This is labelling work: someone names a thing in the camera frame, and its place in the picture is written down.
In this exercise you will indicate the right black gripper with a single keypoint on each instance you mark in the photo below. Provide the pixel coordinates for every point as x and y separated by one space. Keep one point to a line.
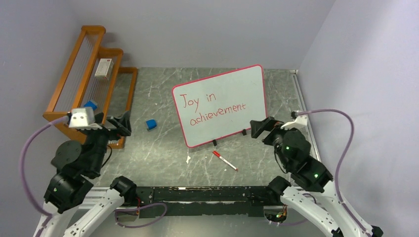
258 127

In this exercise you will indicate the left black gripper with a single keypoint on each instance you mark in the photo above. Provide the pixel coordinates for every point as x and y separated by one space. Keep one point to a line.
122 123

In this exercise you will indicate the blue eraser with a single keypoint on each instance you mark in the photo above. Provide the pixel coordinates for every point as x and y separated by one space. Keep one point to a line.
91 104
151 124

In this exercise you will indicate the red capped whiteboard marker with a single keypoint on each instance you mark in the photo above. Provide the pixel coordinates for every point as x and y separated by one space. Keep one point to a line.
224 160

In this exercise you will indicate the red framed whiteboard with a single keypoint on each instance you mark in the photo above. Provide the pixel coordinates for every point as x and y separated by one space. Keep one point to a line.
219 106

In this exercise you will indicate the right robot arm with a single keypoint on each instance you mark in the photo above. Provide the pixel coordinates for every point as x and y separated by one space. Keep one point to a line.
316 197

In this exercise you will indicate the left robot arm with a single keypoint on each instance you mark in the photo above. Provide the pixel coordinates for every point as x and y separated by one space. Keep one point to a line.
76 165

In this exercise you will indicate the blue eraser on shelf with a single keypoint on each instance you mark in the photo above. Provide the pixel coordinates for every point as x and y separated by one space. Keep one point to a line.
91 104

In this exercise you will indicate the orange wooden shelf rack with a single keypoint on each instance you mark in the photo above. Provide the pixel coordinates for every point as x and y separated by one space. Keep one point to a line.
78 85

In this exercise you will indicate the white red cardboard box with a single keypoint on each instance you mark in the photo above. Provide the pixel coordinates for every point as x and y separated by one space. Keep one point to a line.
104 69

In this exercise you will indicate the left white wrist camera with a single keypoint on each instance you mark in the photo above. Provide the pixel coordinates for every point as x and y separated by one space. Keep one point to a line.
85 119

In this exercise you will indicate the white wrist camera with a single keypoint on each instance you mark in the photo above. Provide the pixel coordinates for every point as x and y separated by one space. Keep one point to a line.
300 120
85 119

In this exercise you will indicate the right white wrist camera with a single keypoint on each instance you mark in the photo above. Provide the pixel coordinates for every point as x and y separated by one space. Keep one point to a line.
300 120

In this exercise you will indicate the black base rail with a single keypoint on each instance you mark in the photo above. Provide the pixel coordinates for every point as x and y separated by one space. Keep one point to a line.
196 201

